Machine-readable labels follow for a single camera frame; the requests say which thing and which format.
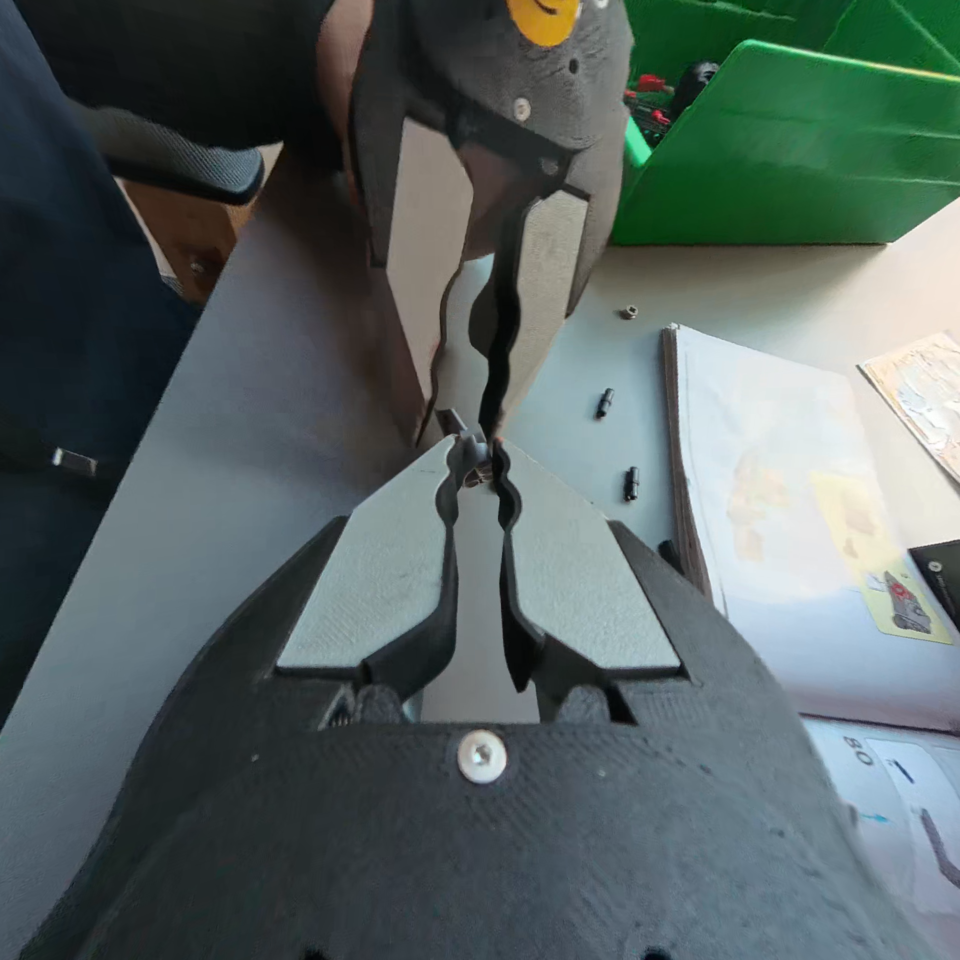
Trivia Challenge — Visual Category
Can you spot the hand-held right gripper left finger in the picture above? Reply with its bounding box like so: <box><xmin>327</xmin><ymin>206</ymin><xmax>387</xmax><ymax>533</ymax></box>
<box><xmin>276</xmin><ymin>435</ymin><xmax>461</xmax><ymax>684</ymax></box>

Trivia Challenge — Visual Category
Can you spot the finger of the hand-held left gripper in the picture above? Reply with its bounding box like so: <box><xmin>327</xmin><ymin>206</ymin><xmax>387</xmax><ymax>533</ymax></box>
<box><xmin>384</xmin><ymin>118</ymin><xmax>479</xmax><ymax>450</ymax></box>
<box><xmin>467</xmin><ymin>186</ymin><xmax>591</xmax><ymax>444</ymax></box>

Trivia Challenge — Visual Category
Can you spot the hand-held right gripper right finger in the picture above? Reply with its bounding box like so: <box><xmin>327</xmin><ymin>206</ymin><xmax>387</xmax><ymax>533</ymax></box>
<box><xmin>489</xmin><ymin>437</ymin><xmax>684</xmax><ymax>695</ymax></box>

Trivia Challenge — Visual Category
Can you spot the light grey lego panel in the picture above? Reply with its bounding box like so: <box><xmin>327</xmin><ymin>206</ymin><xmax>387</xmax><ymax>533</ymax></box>
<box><xmin>436</xmin><ymin>407</ymin><xmax>483</xmax><ymax>459</ymax></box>

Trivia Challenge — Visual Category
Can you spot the pile of lego pieces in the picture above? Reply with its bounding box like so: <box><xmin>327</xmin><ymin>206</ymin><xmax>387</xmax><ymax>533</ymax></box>
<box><xmin>624</xmin><ymin>60</ymin><xmax>721</xmax><ymax>147</ymax></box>

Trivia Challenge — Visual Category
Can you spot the lego instruction booklet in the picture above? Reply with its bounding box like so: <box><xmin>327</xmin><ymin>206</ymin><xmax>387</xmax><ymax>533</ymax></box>
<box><xmin>660</xmin><ymin>322</ymin><xmax>960</xmax><ymax>946</ymax></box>

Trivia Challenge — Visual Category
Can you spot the black lego box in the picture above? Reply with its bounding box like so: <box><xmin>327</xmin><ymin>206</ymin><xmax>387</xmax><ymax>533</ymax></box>
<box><xmin>907</xmin><ymin>538</ymin><xmax>960</xmax><ymax>633</ymax></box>

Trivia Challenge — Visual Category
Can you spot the black chair armrest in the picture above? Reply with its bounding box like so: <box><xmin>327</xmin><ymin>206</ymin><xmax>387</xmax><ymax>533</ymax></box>
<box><xmin>71</xmin><ymin>105</ymin><xmax>265</xmax><ymax>207</ymax></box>

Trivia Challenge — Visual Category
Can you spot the green plastic bin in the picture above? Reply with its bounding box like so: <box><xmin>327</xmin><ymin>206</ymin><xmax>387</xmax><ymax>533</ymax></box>
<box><xmin>611</xmin><ymin>0</ymin><xmax>960</xmax><ymax>249</ymax></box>

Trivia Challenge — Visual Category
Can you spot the person's dark clothing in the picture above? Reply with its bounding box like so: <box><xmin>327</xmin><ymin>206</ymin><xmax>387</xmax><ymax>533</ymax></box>
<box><xmin>0</xmin><ymin>0</ymin><xmax>354</xmax><ymax>725</ymax></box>

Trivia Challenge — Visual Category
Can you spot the printed sticker sheet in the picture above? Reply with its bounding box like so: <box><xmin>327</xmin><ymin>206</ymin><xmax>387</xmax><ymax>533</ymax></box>
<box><xmin>857</xmin><ymin>330</ymin><xmax>960</xmax><ymax>489</ymax></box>

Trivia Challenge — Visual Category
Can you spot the black belt strap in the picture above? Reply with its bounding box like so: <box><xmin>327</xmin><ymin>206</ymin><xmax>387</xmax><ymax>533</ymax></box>
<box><xmin>0</xmin><ymin>431</ymin><xmax>100</xmax><ymax>489</ymax></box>

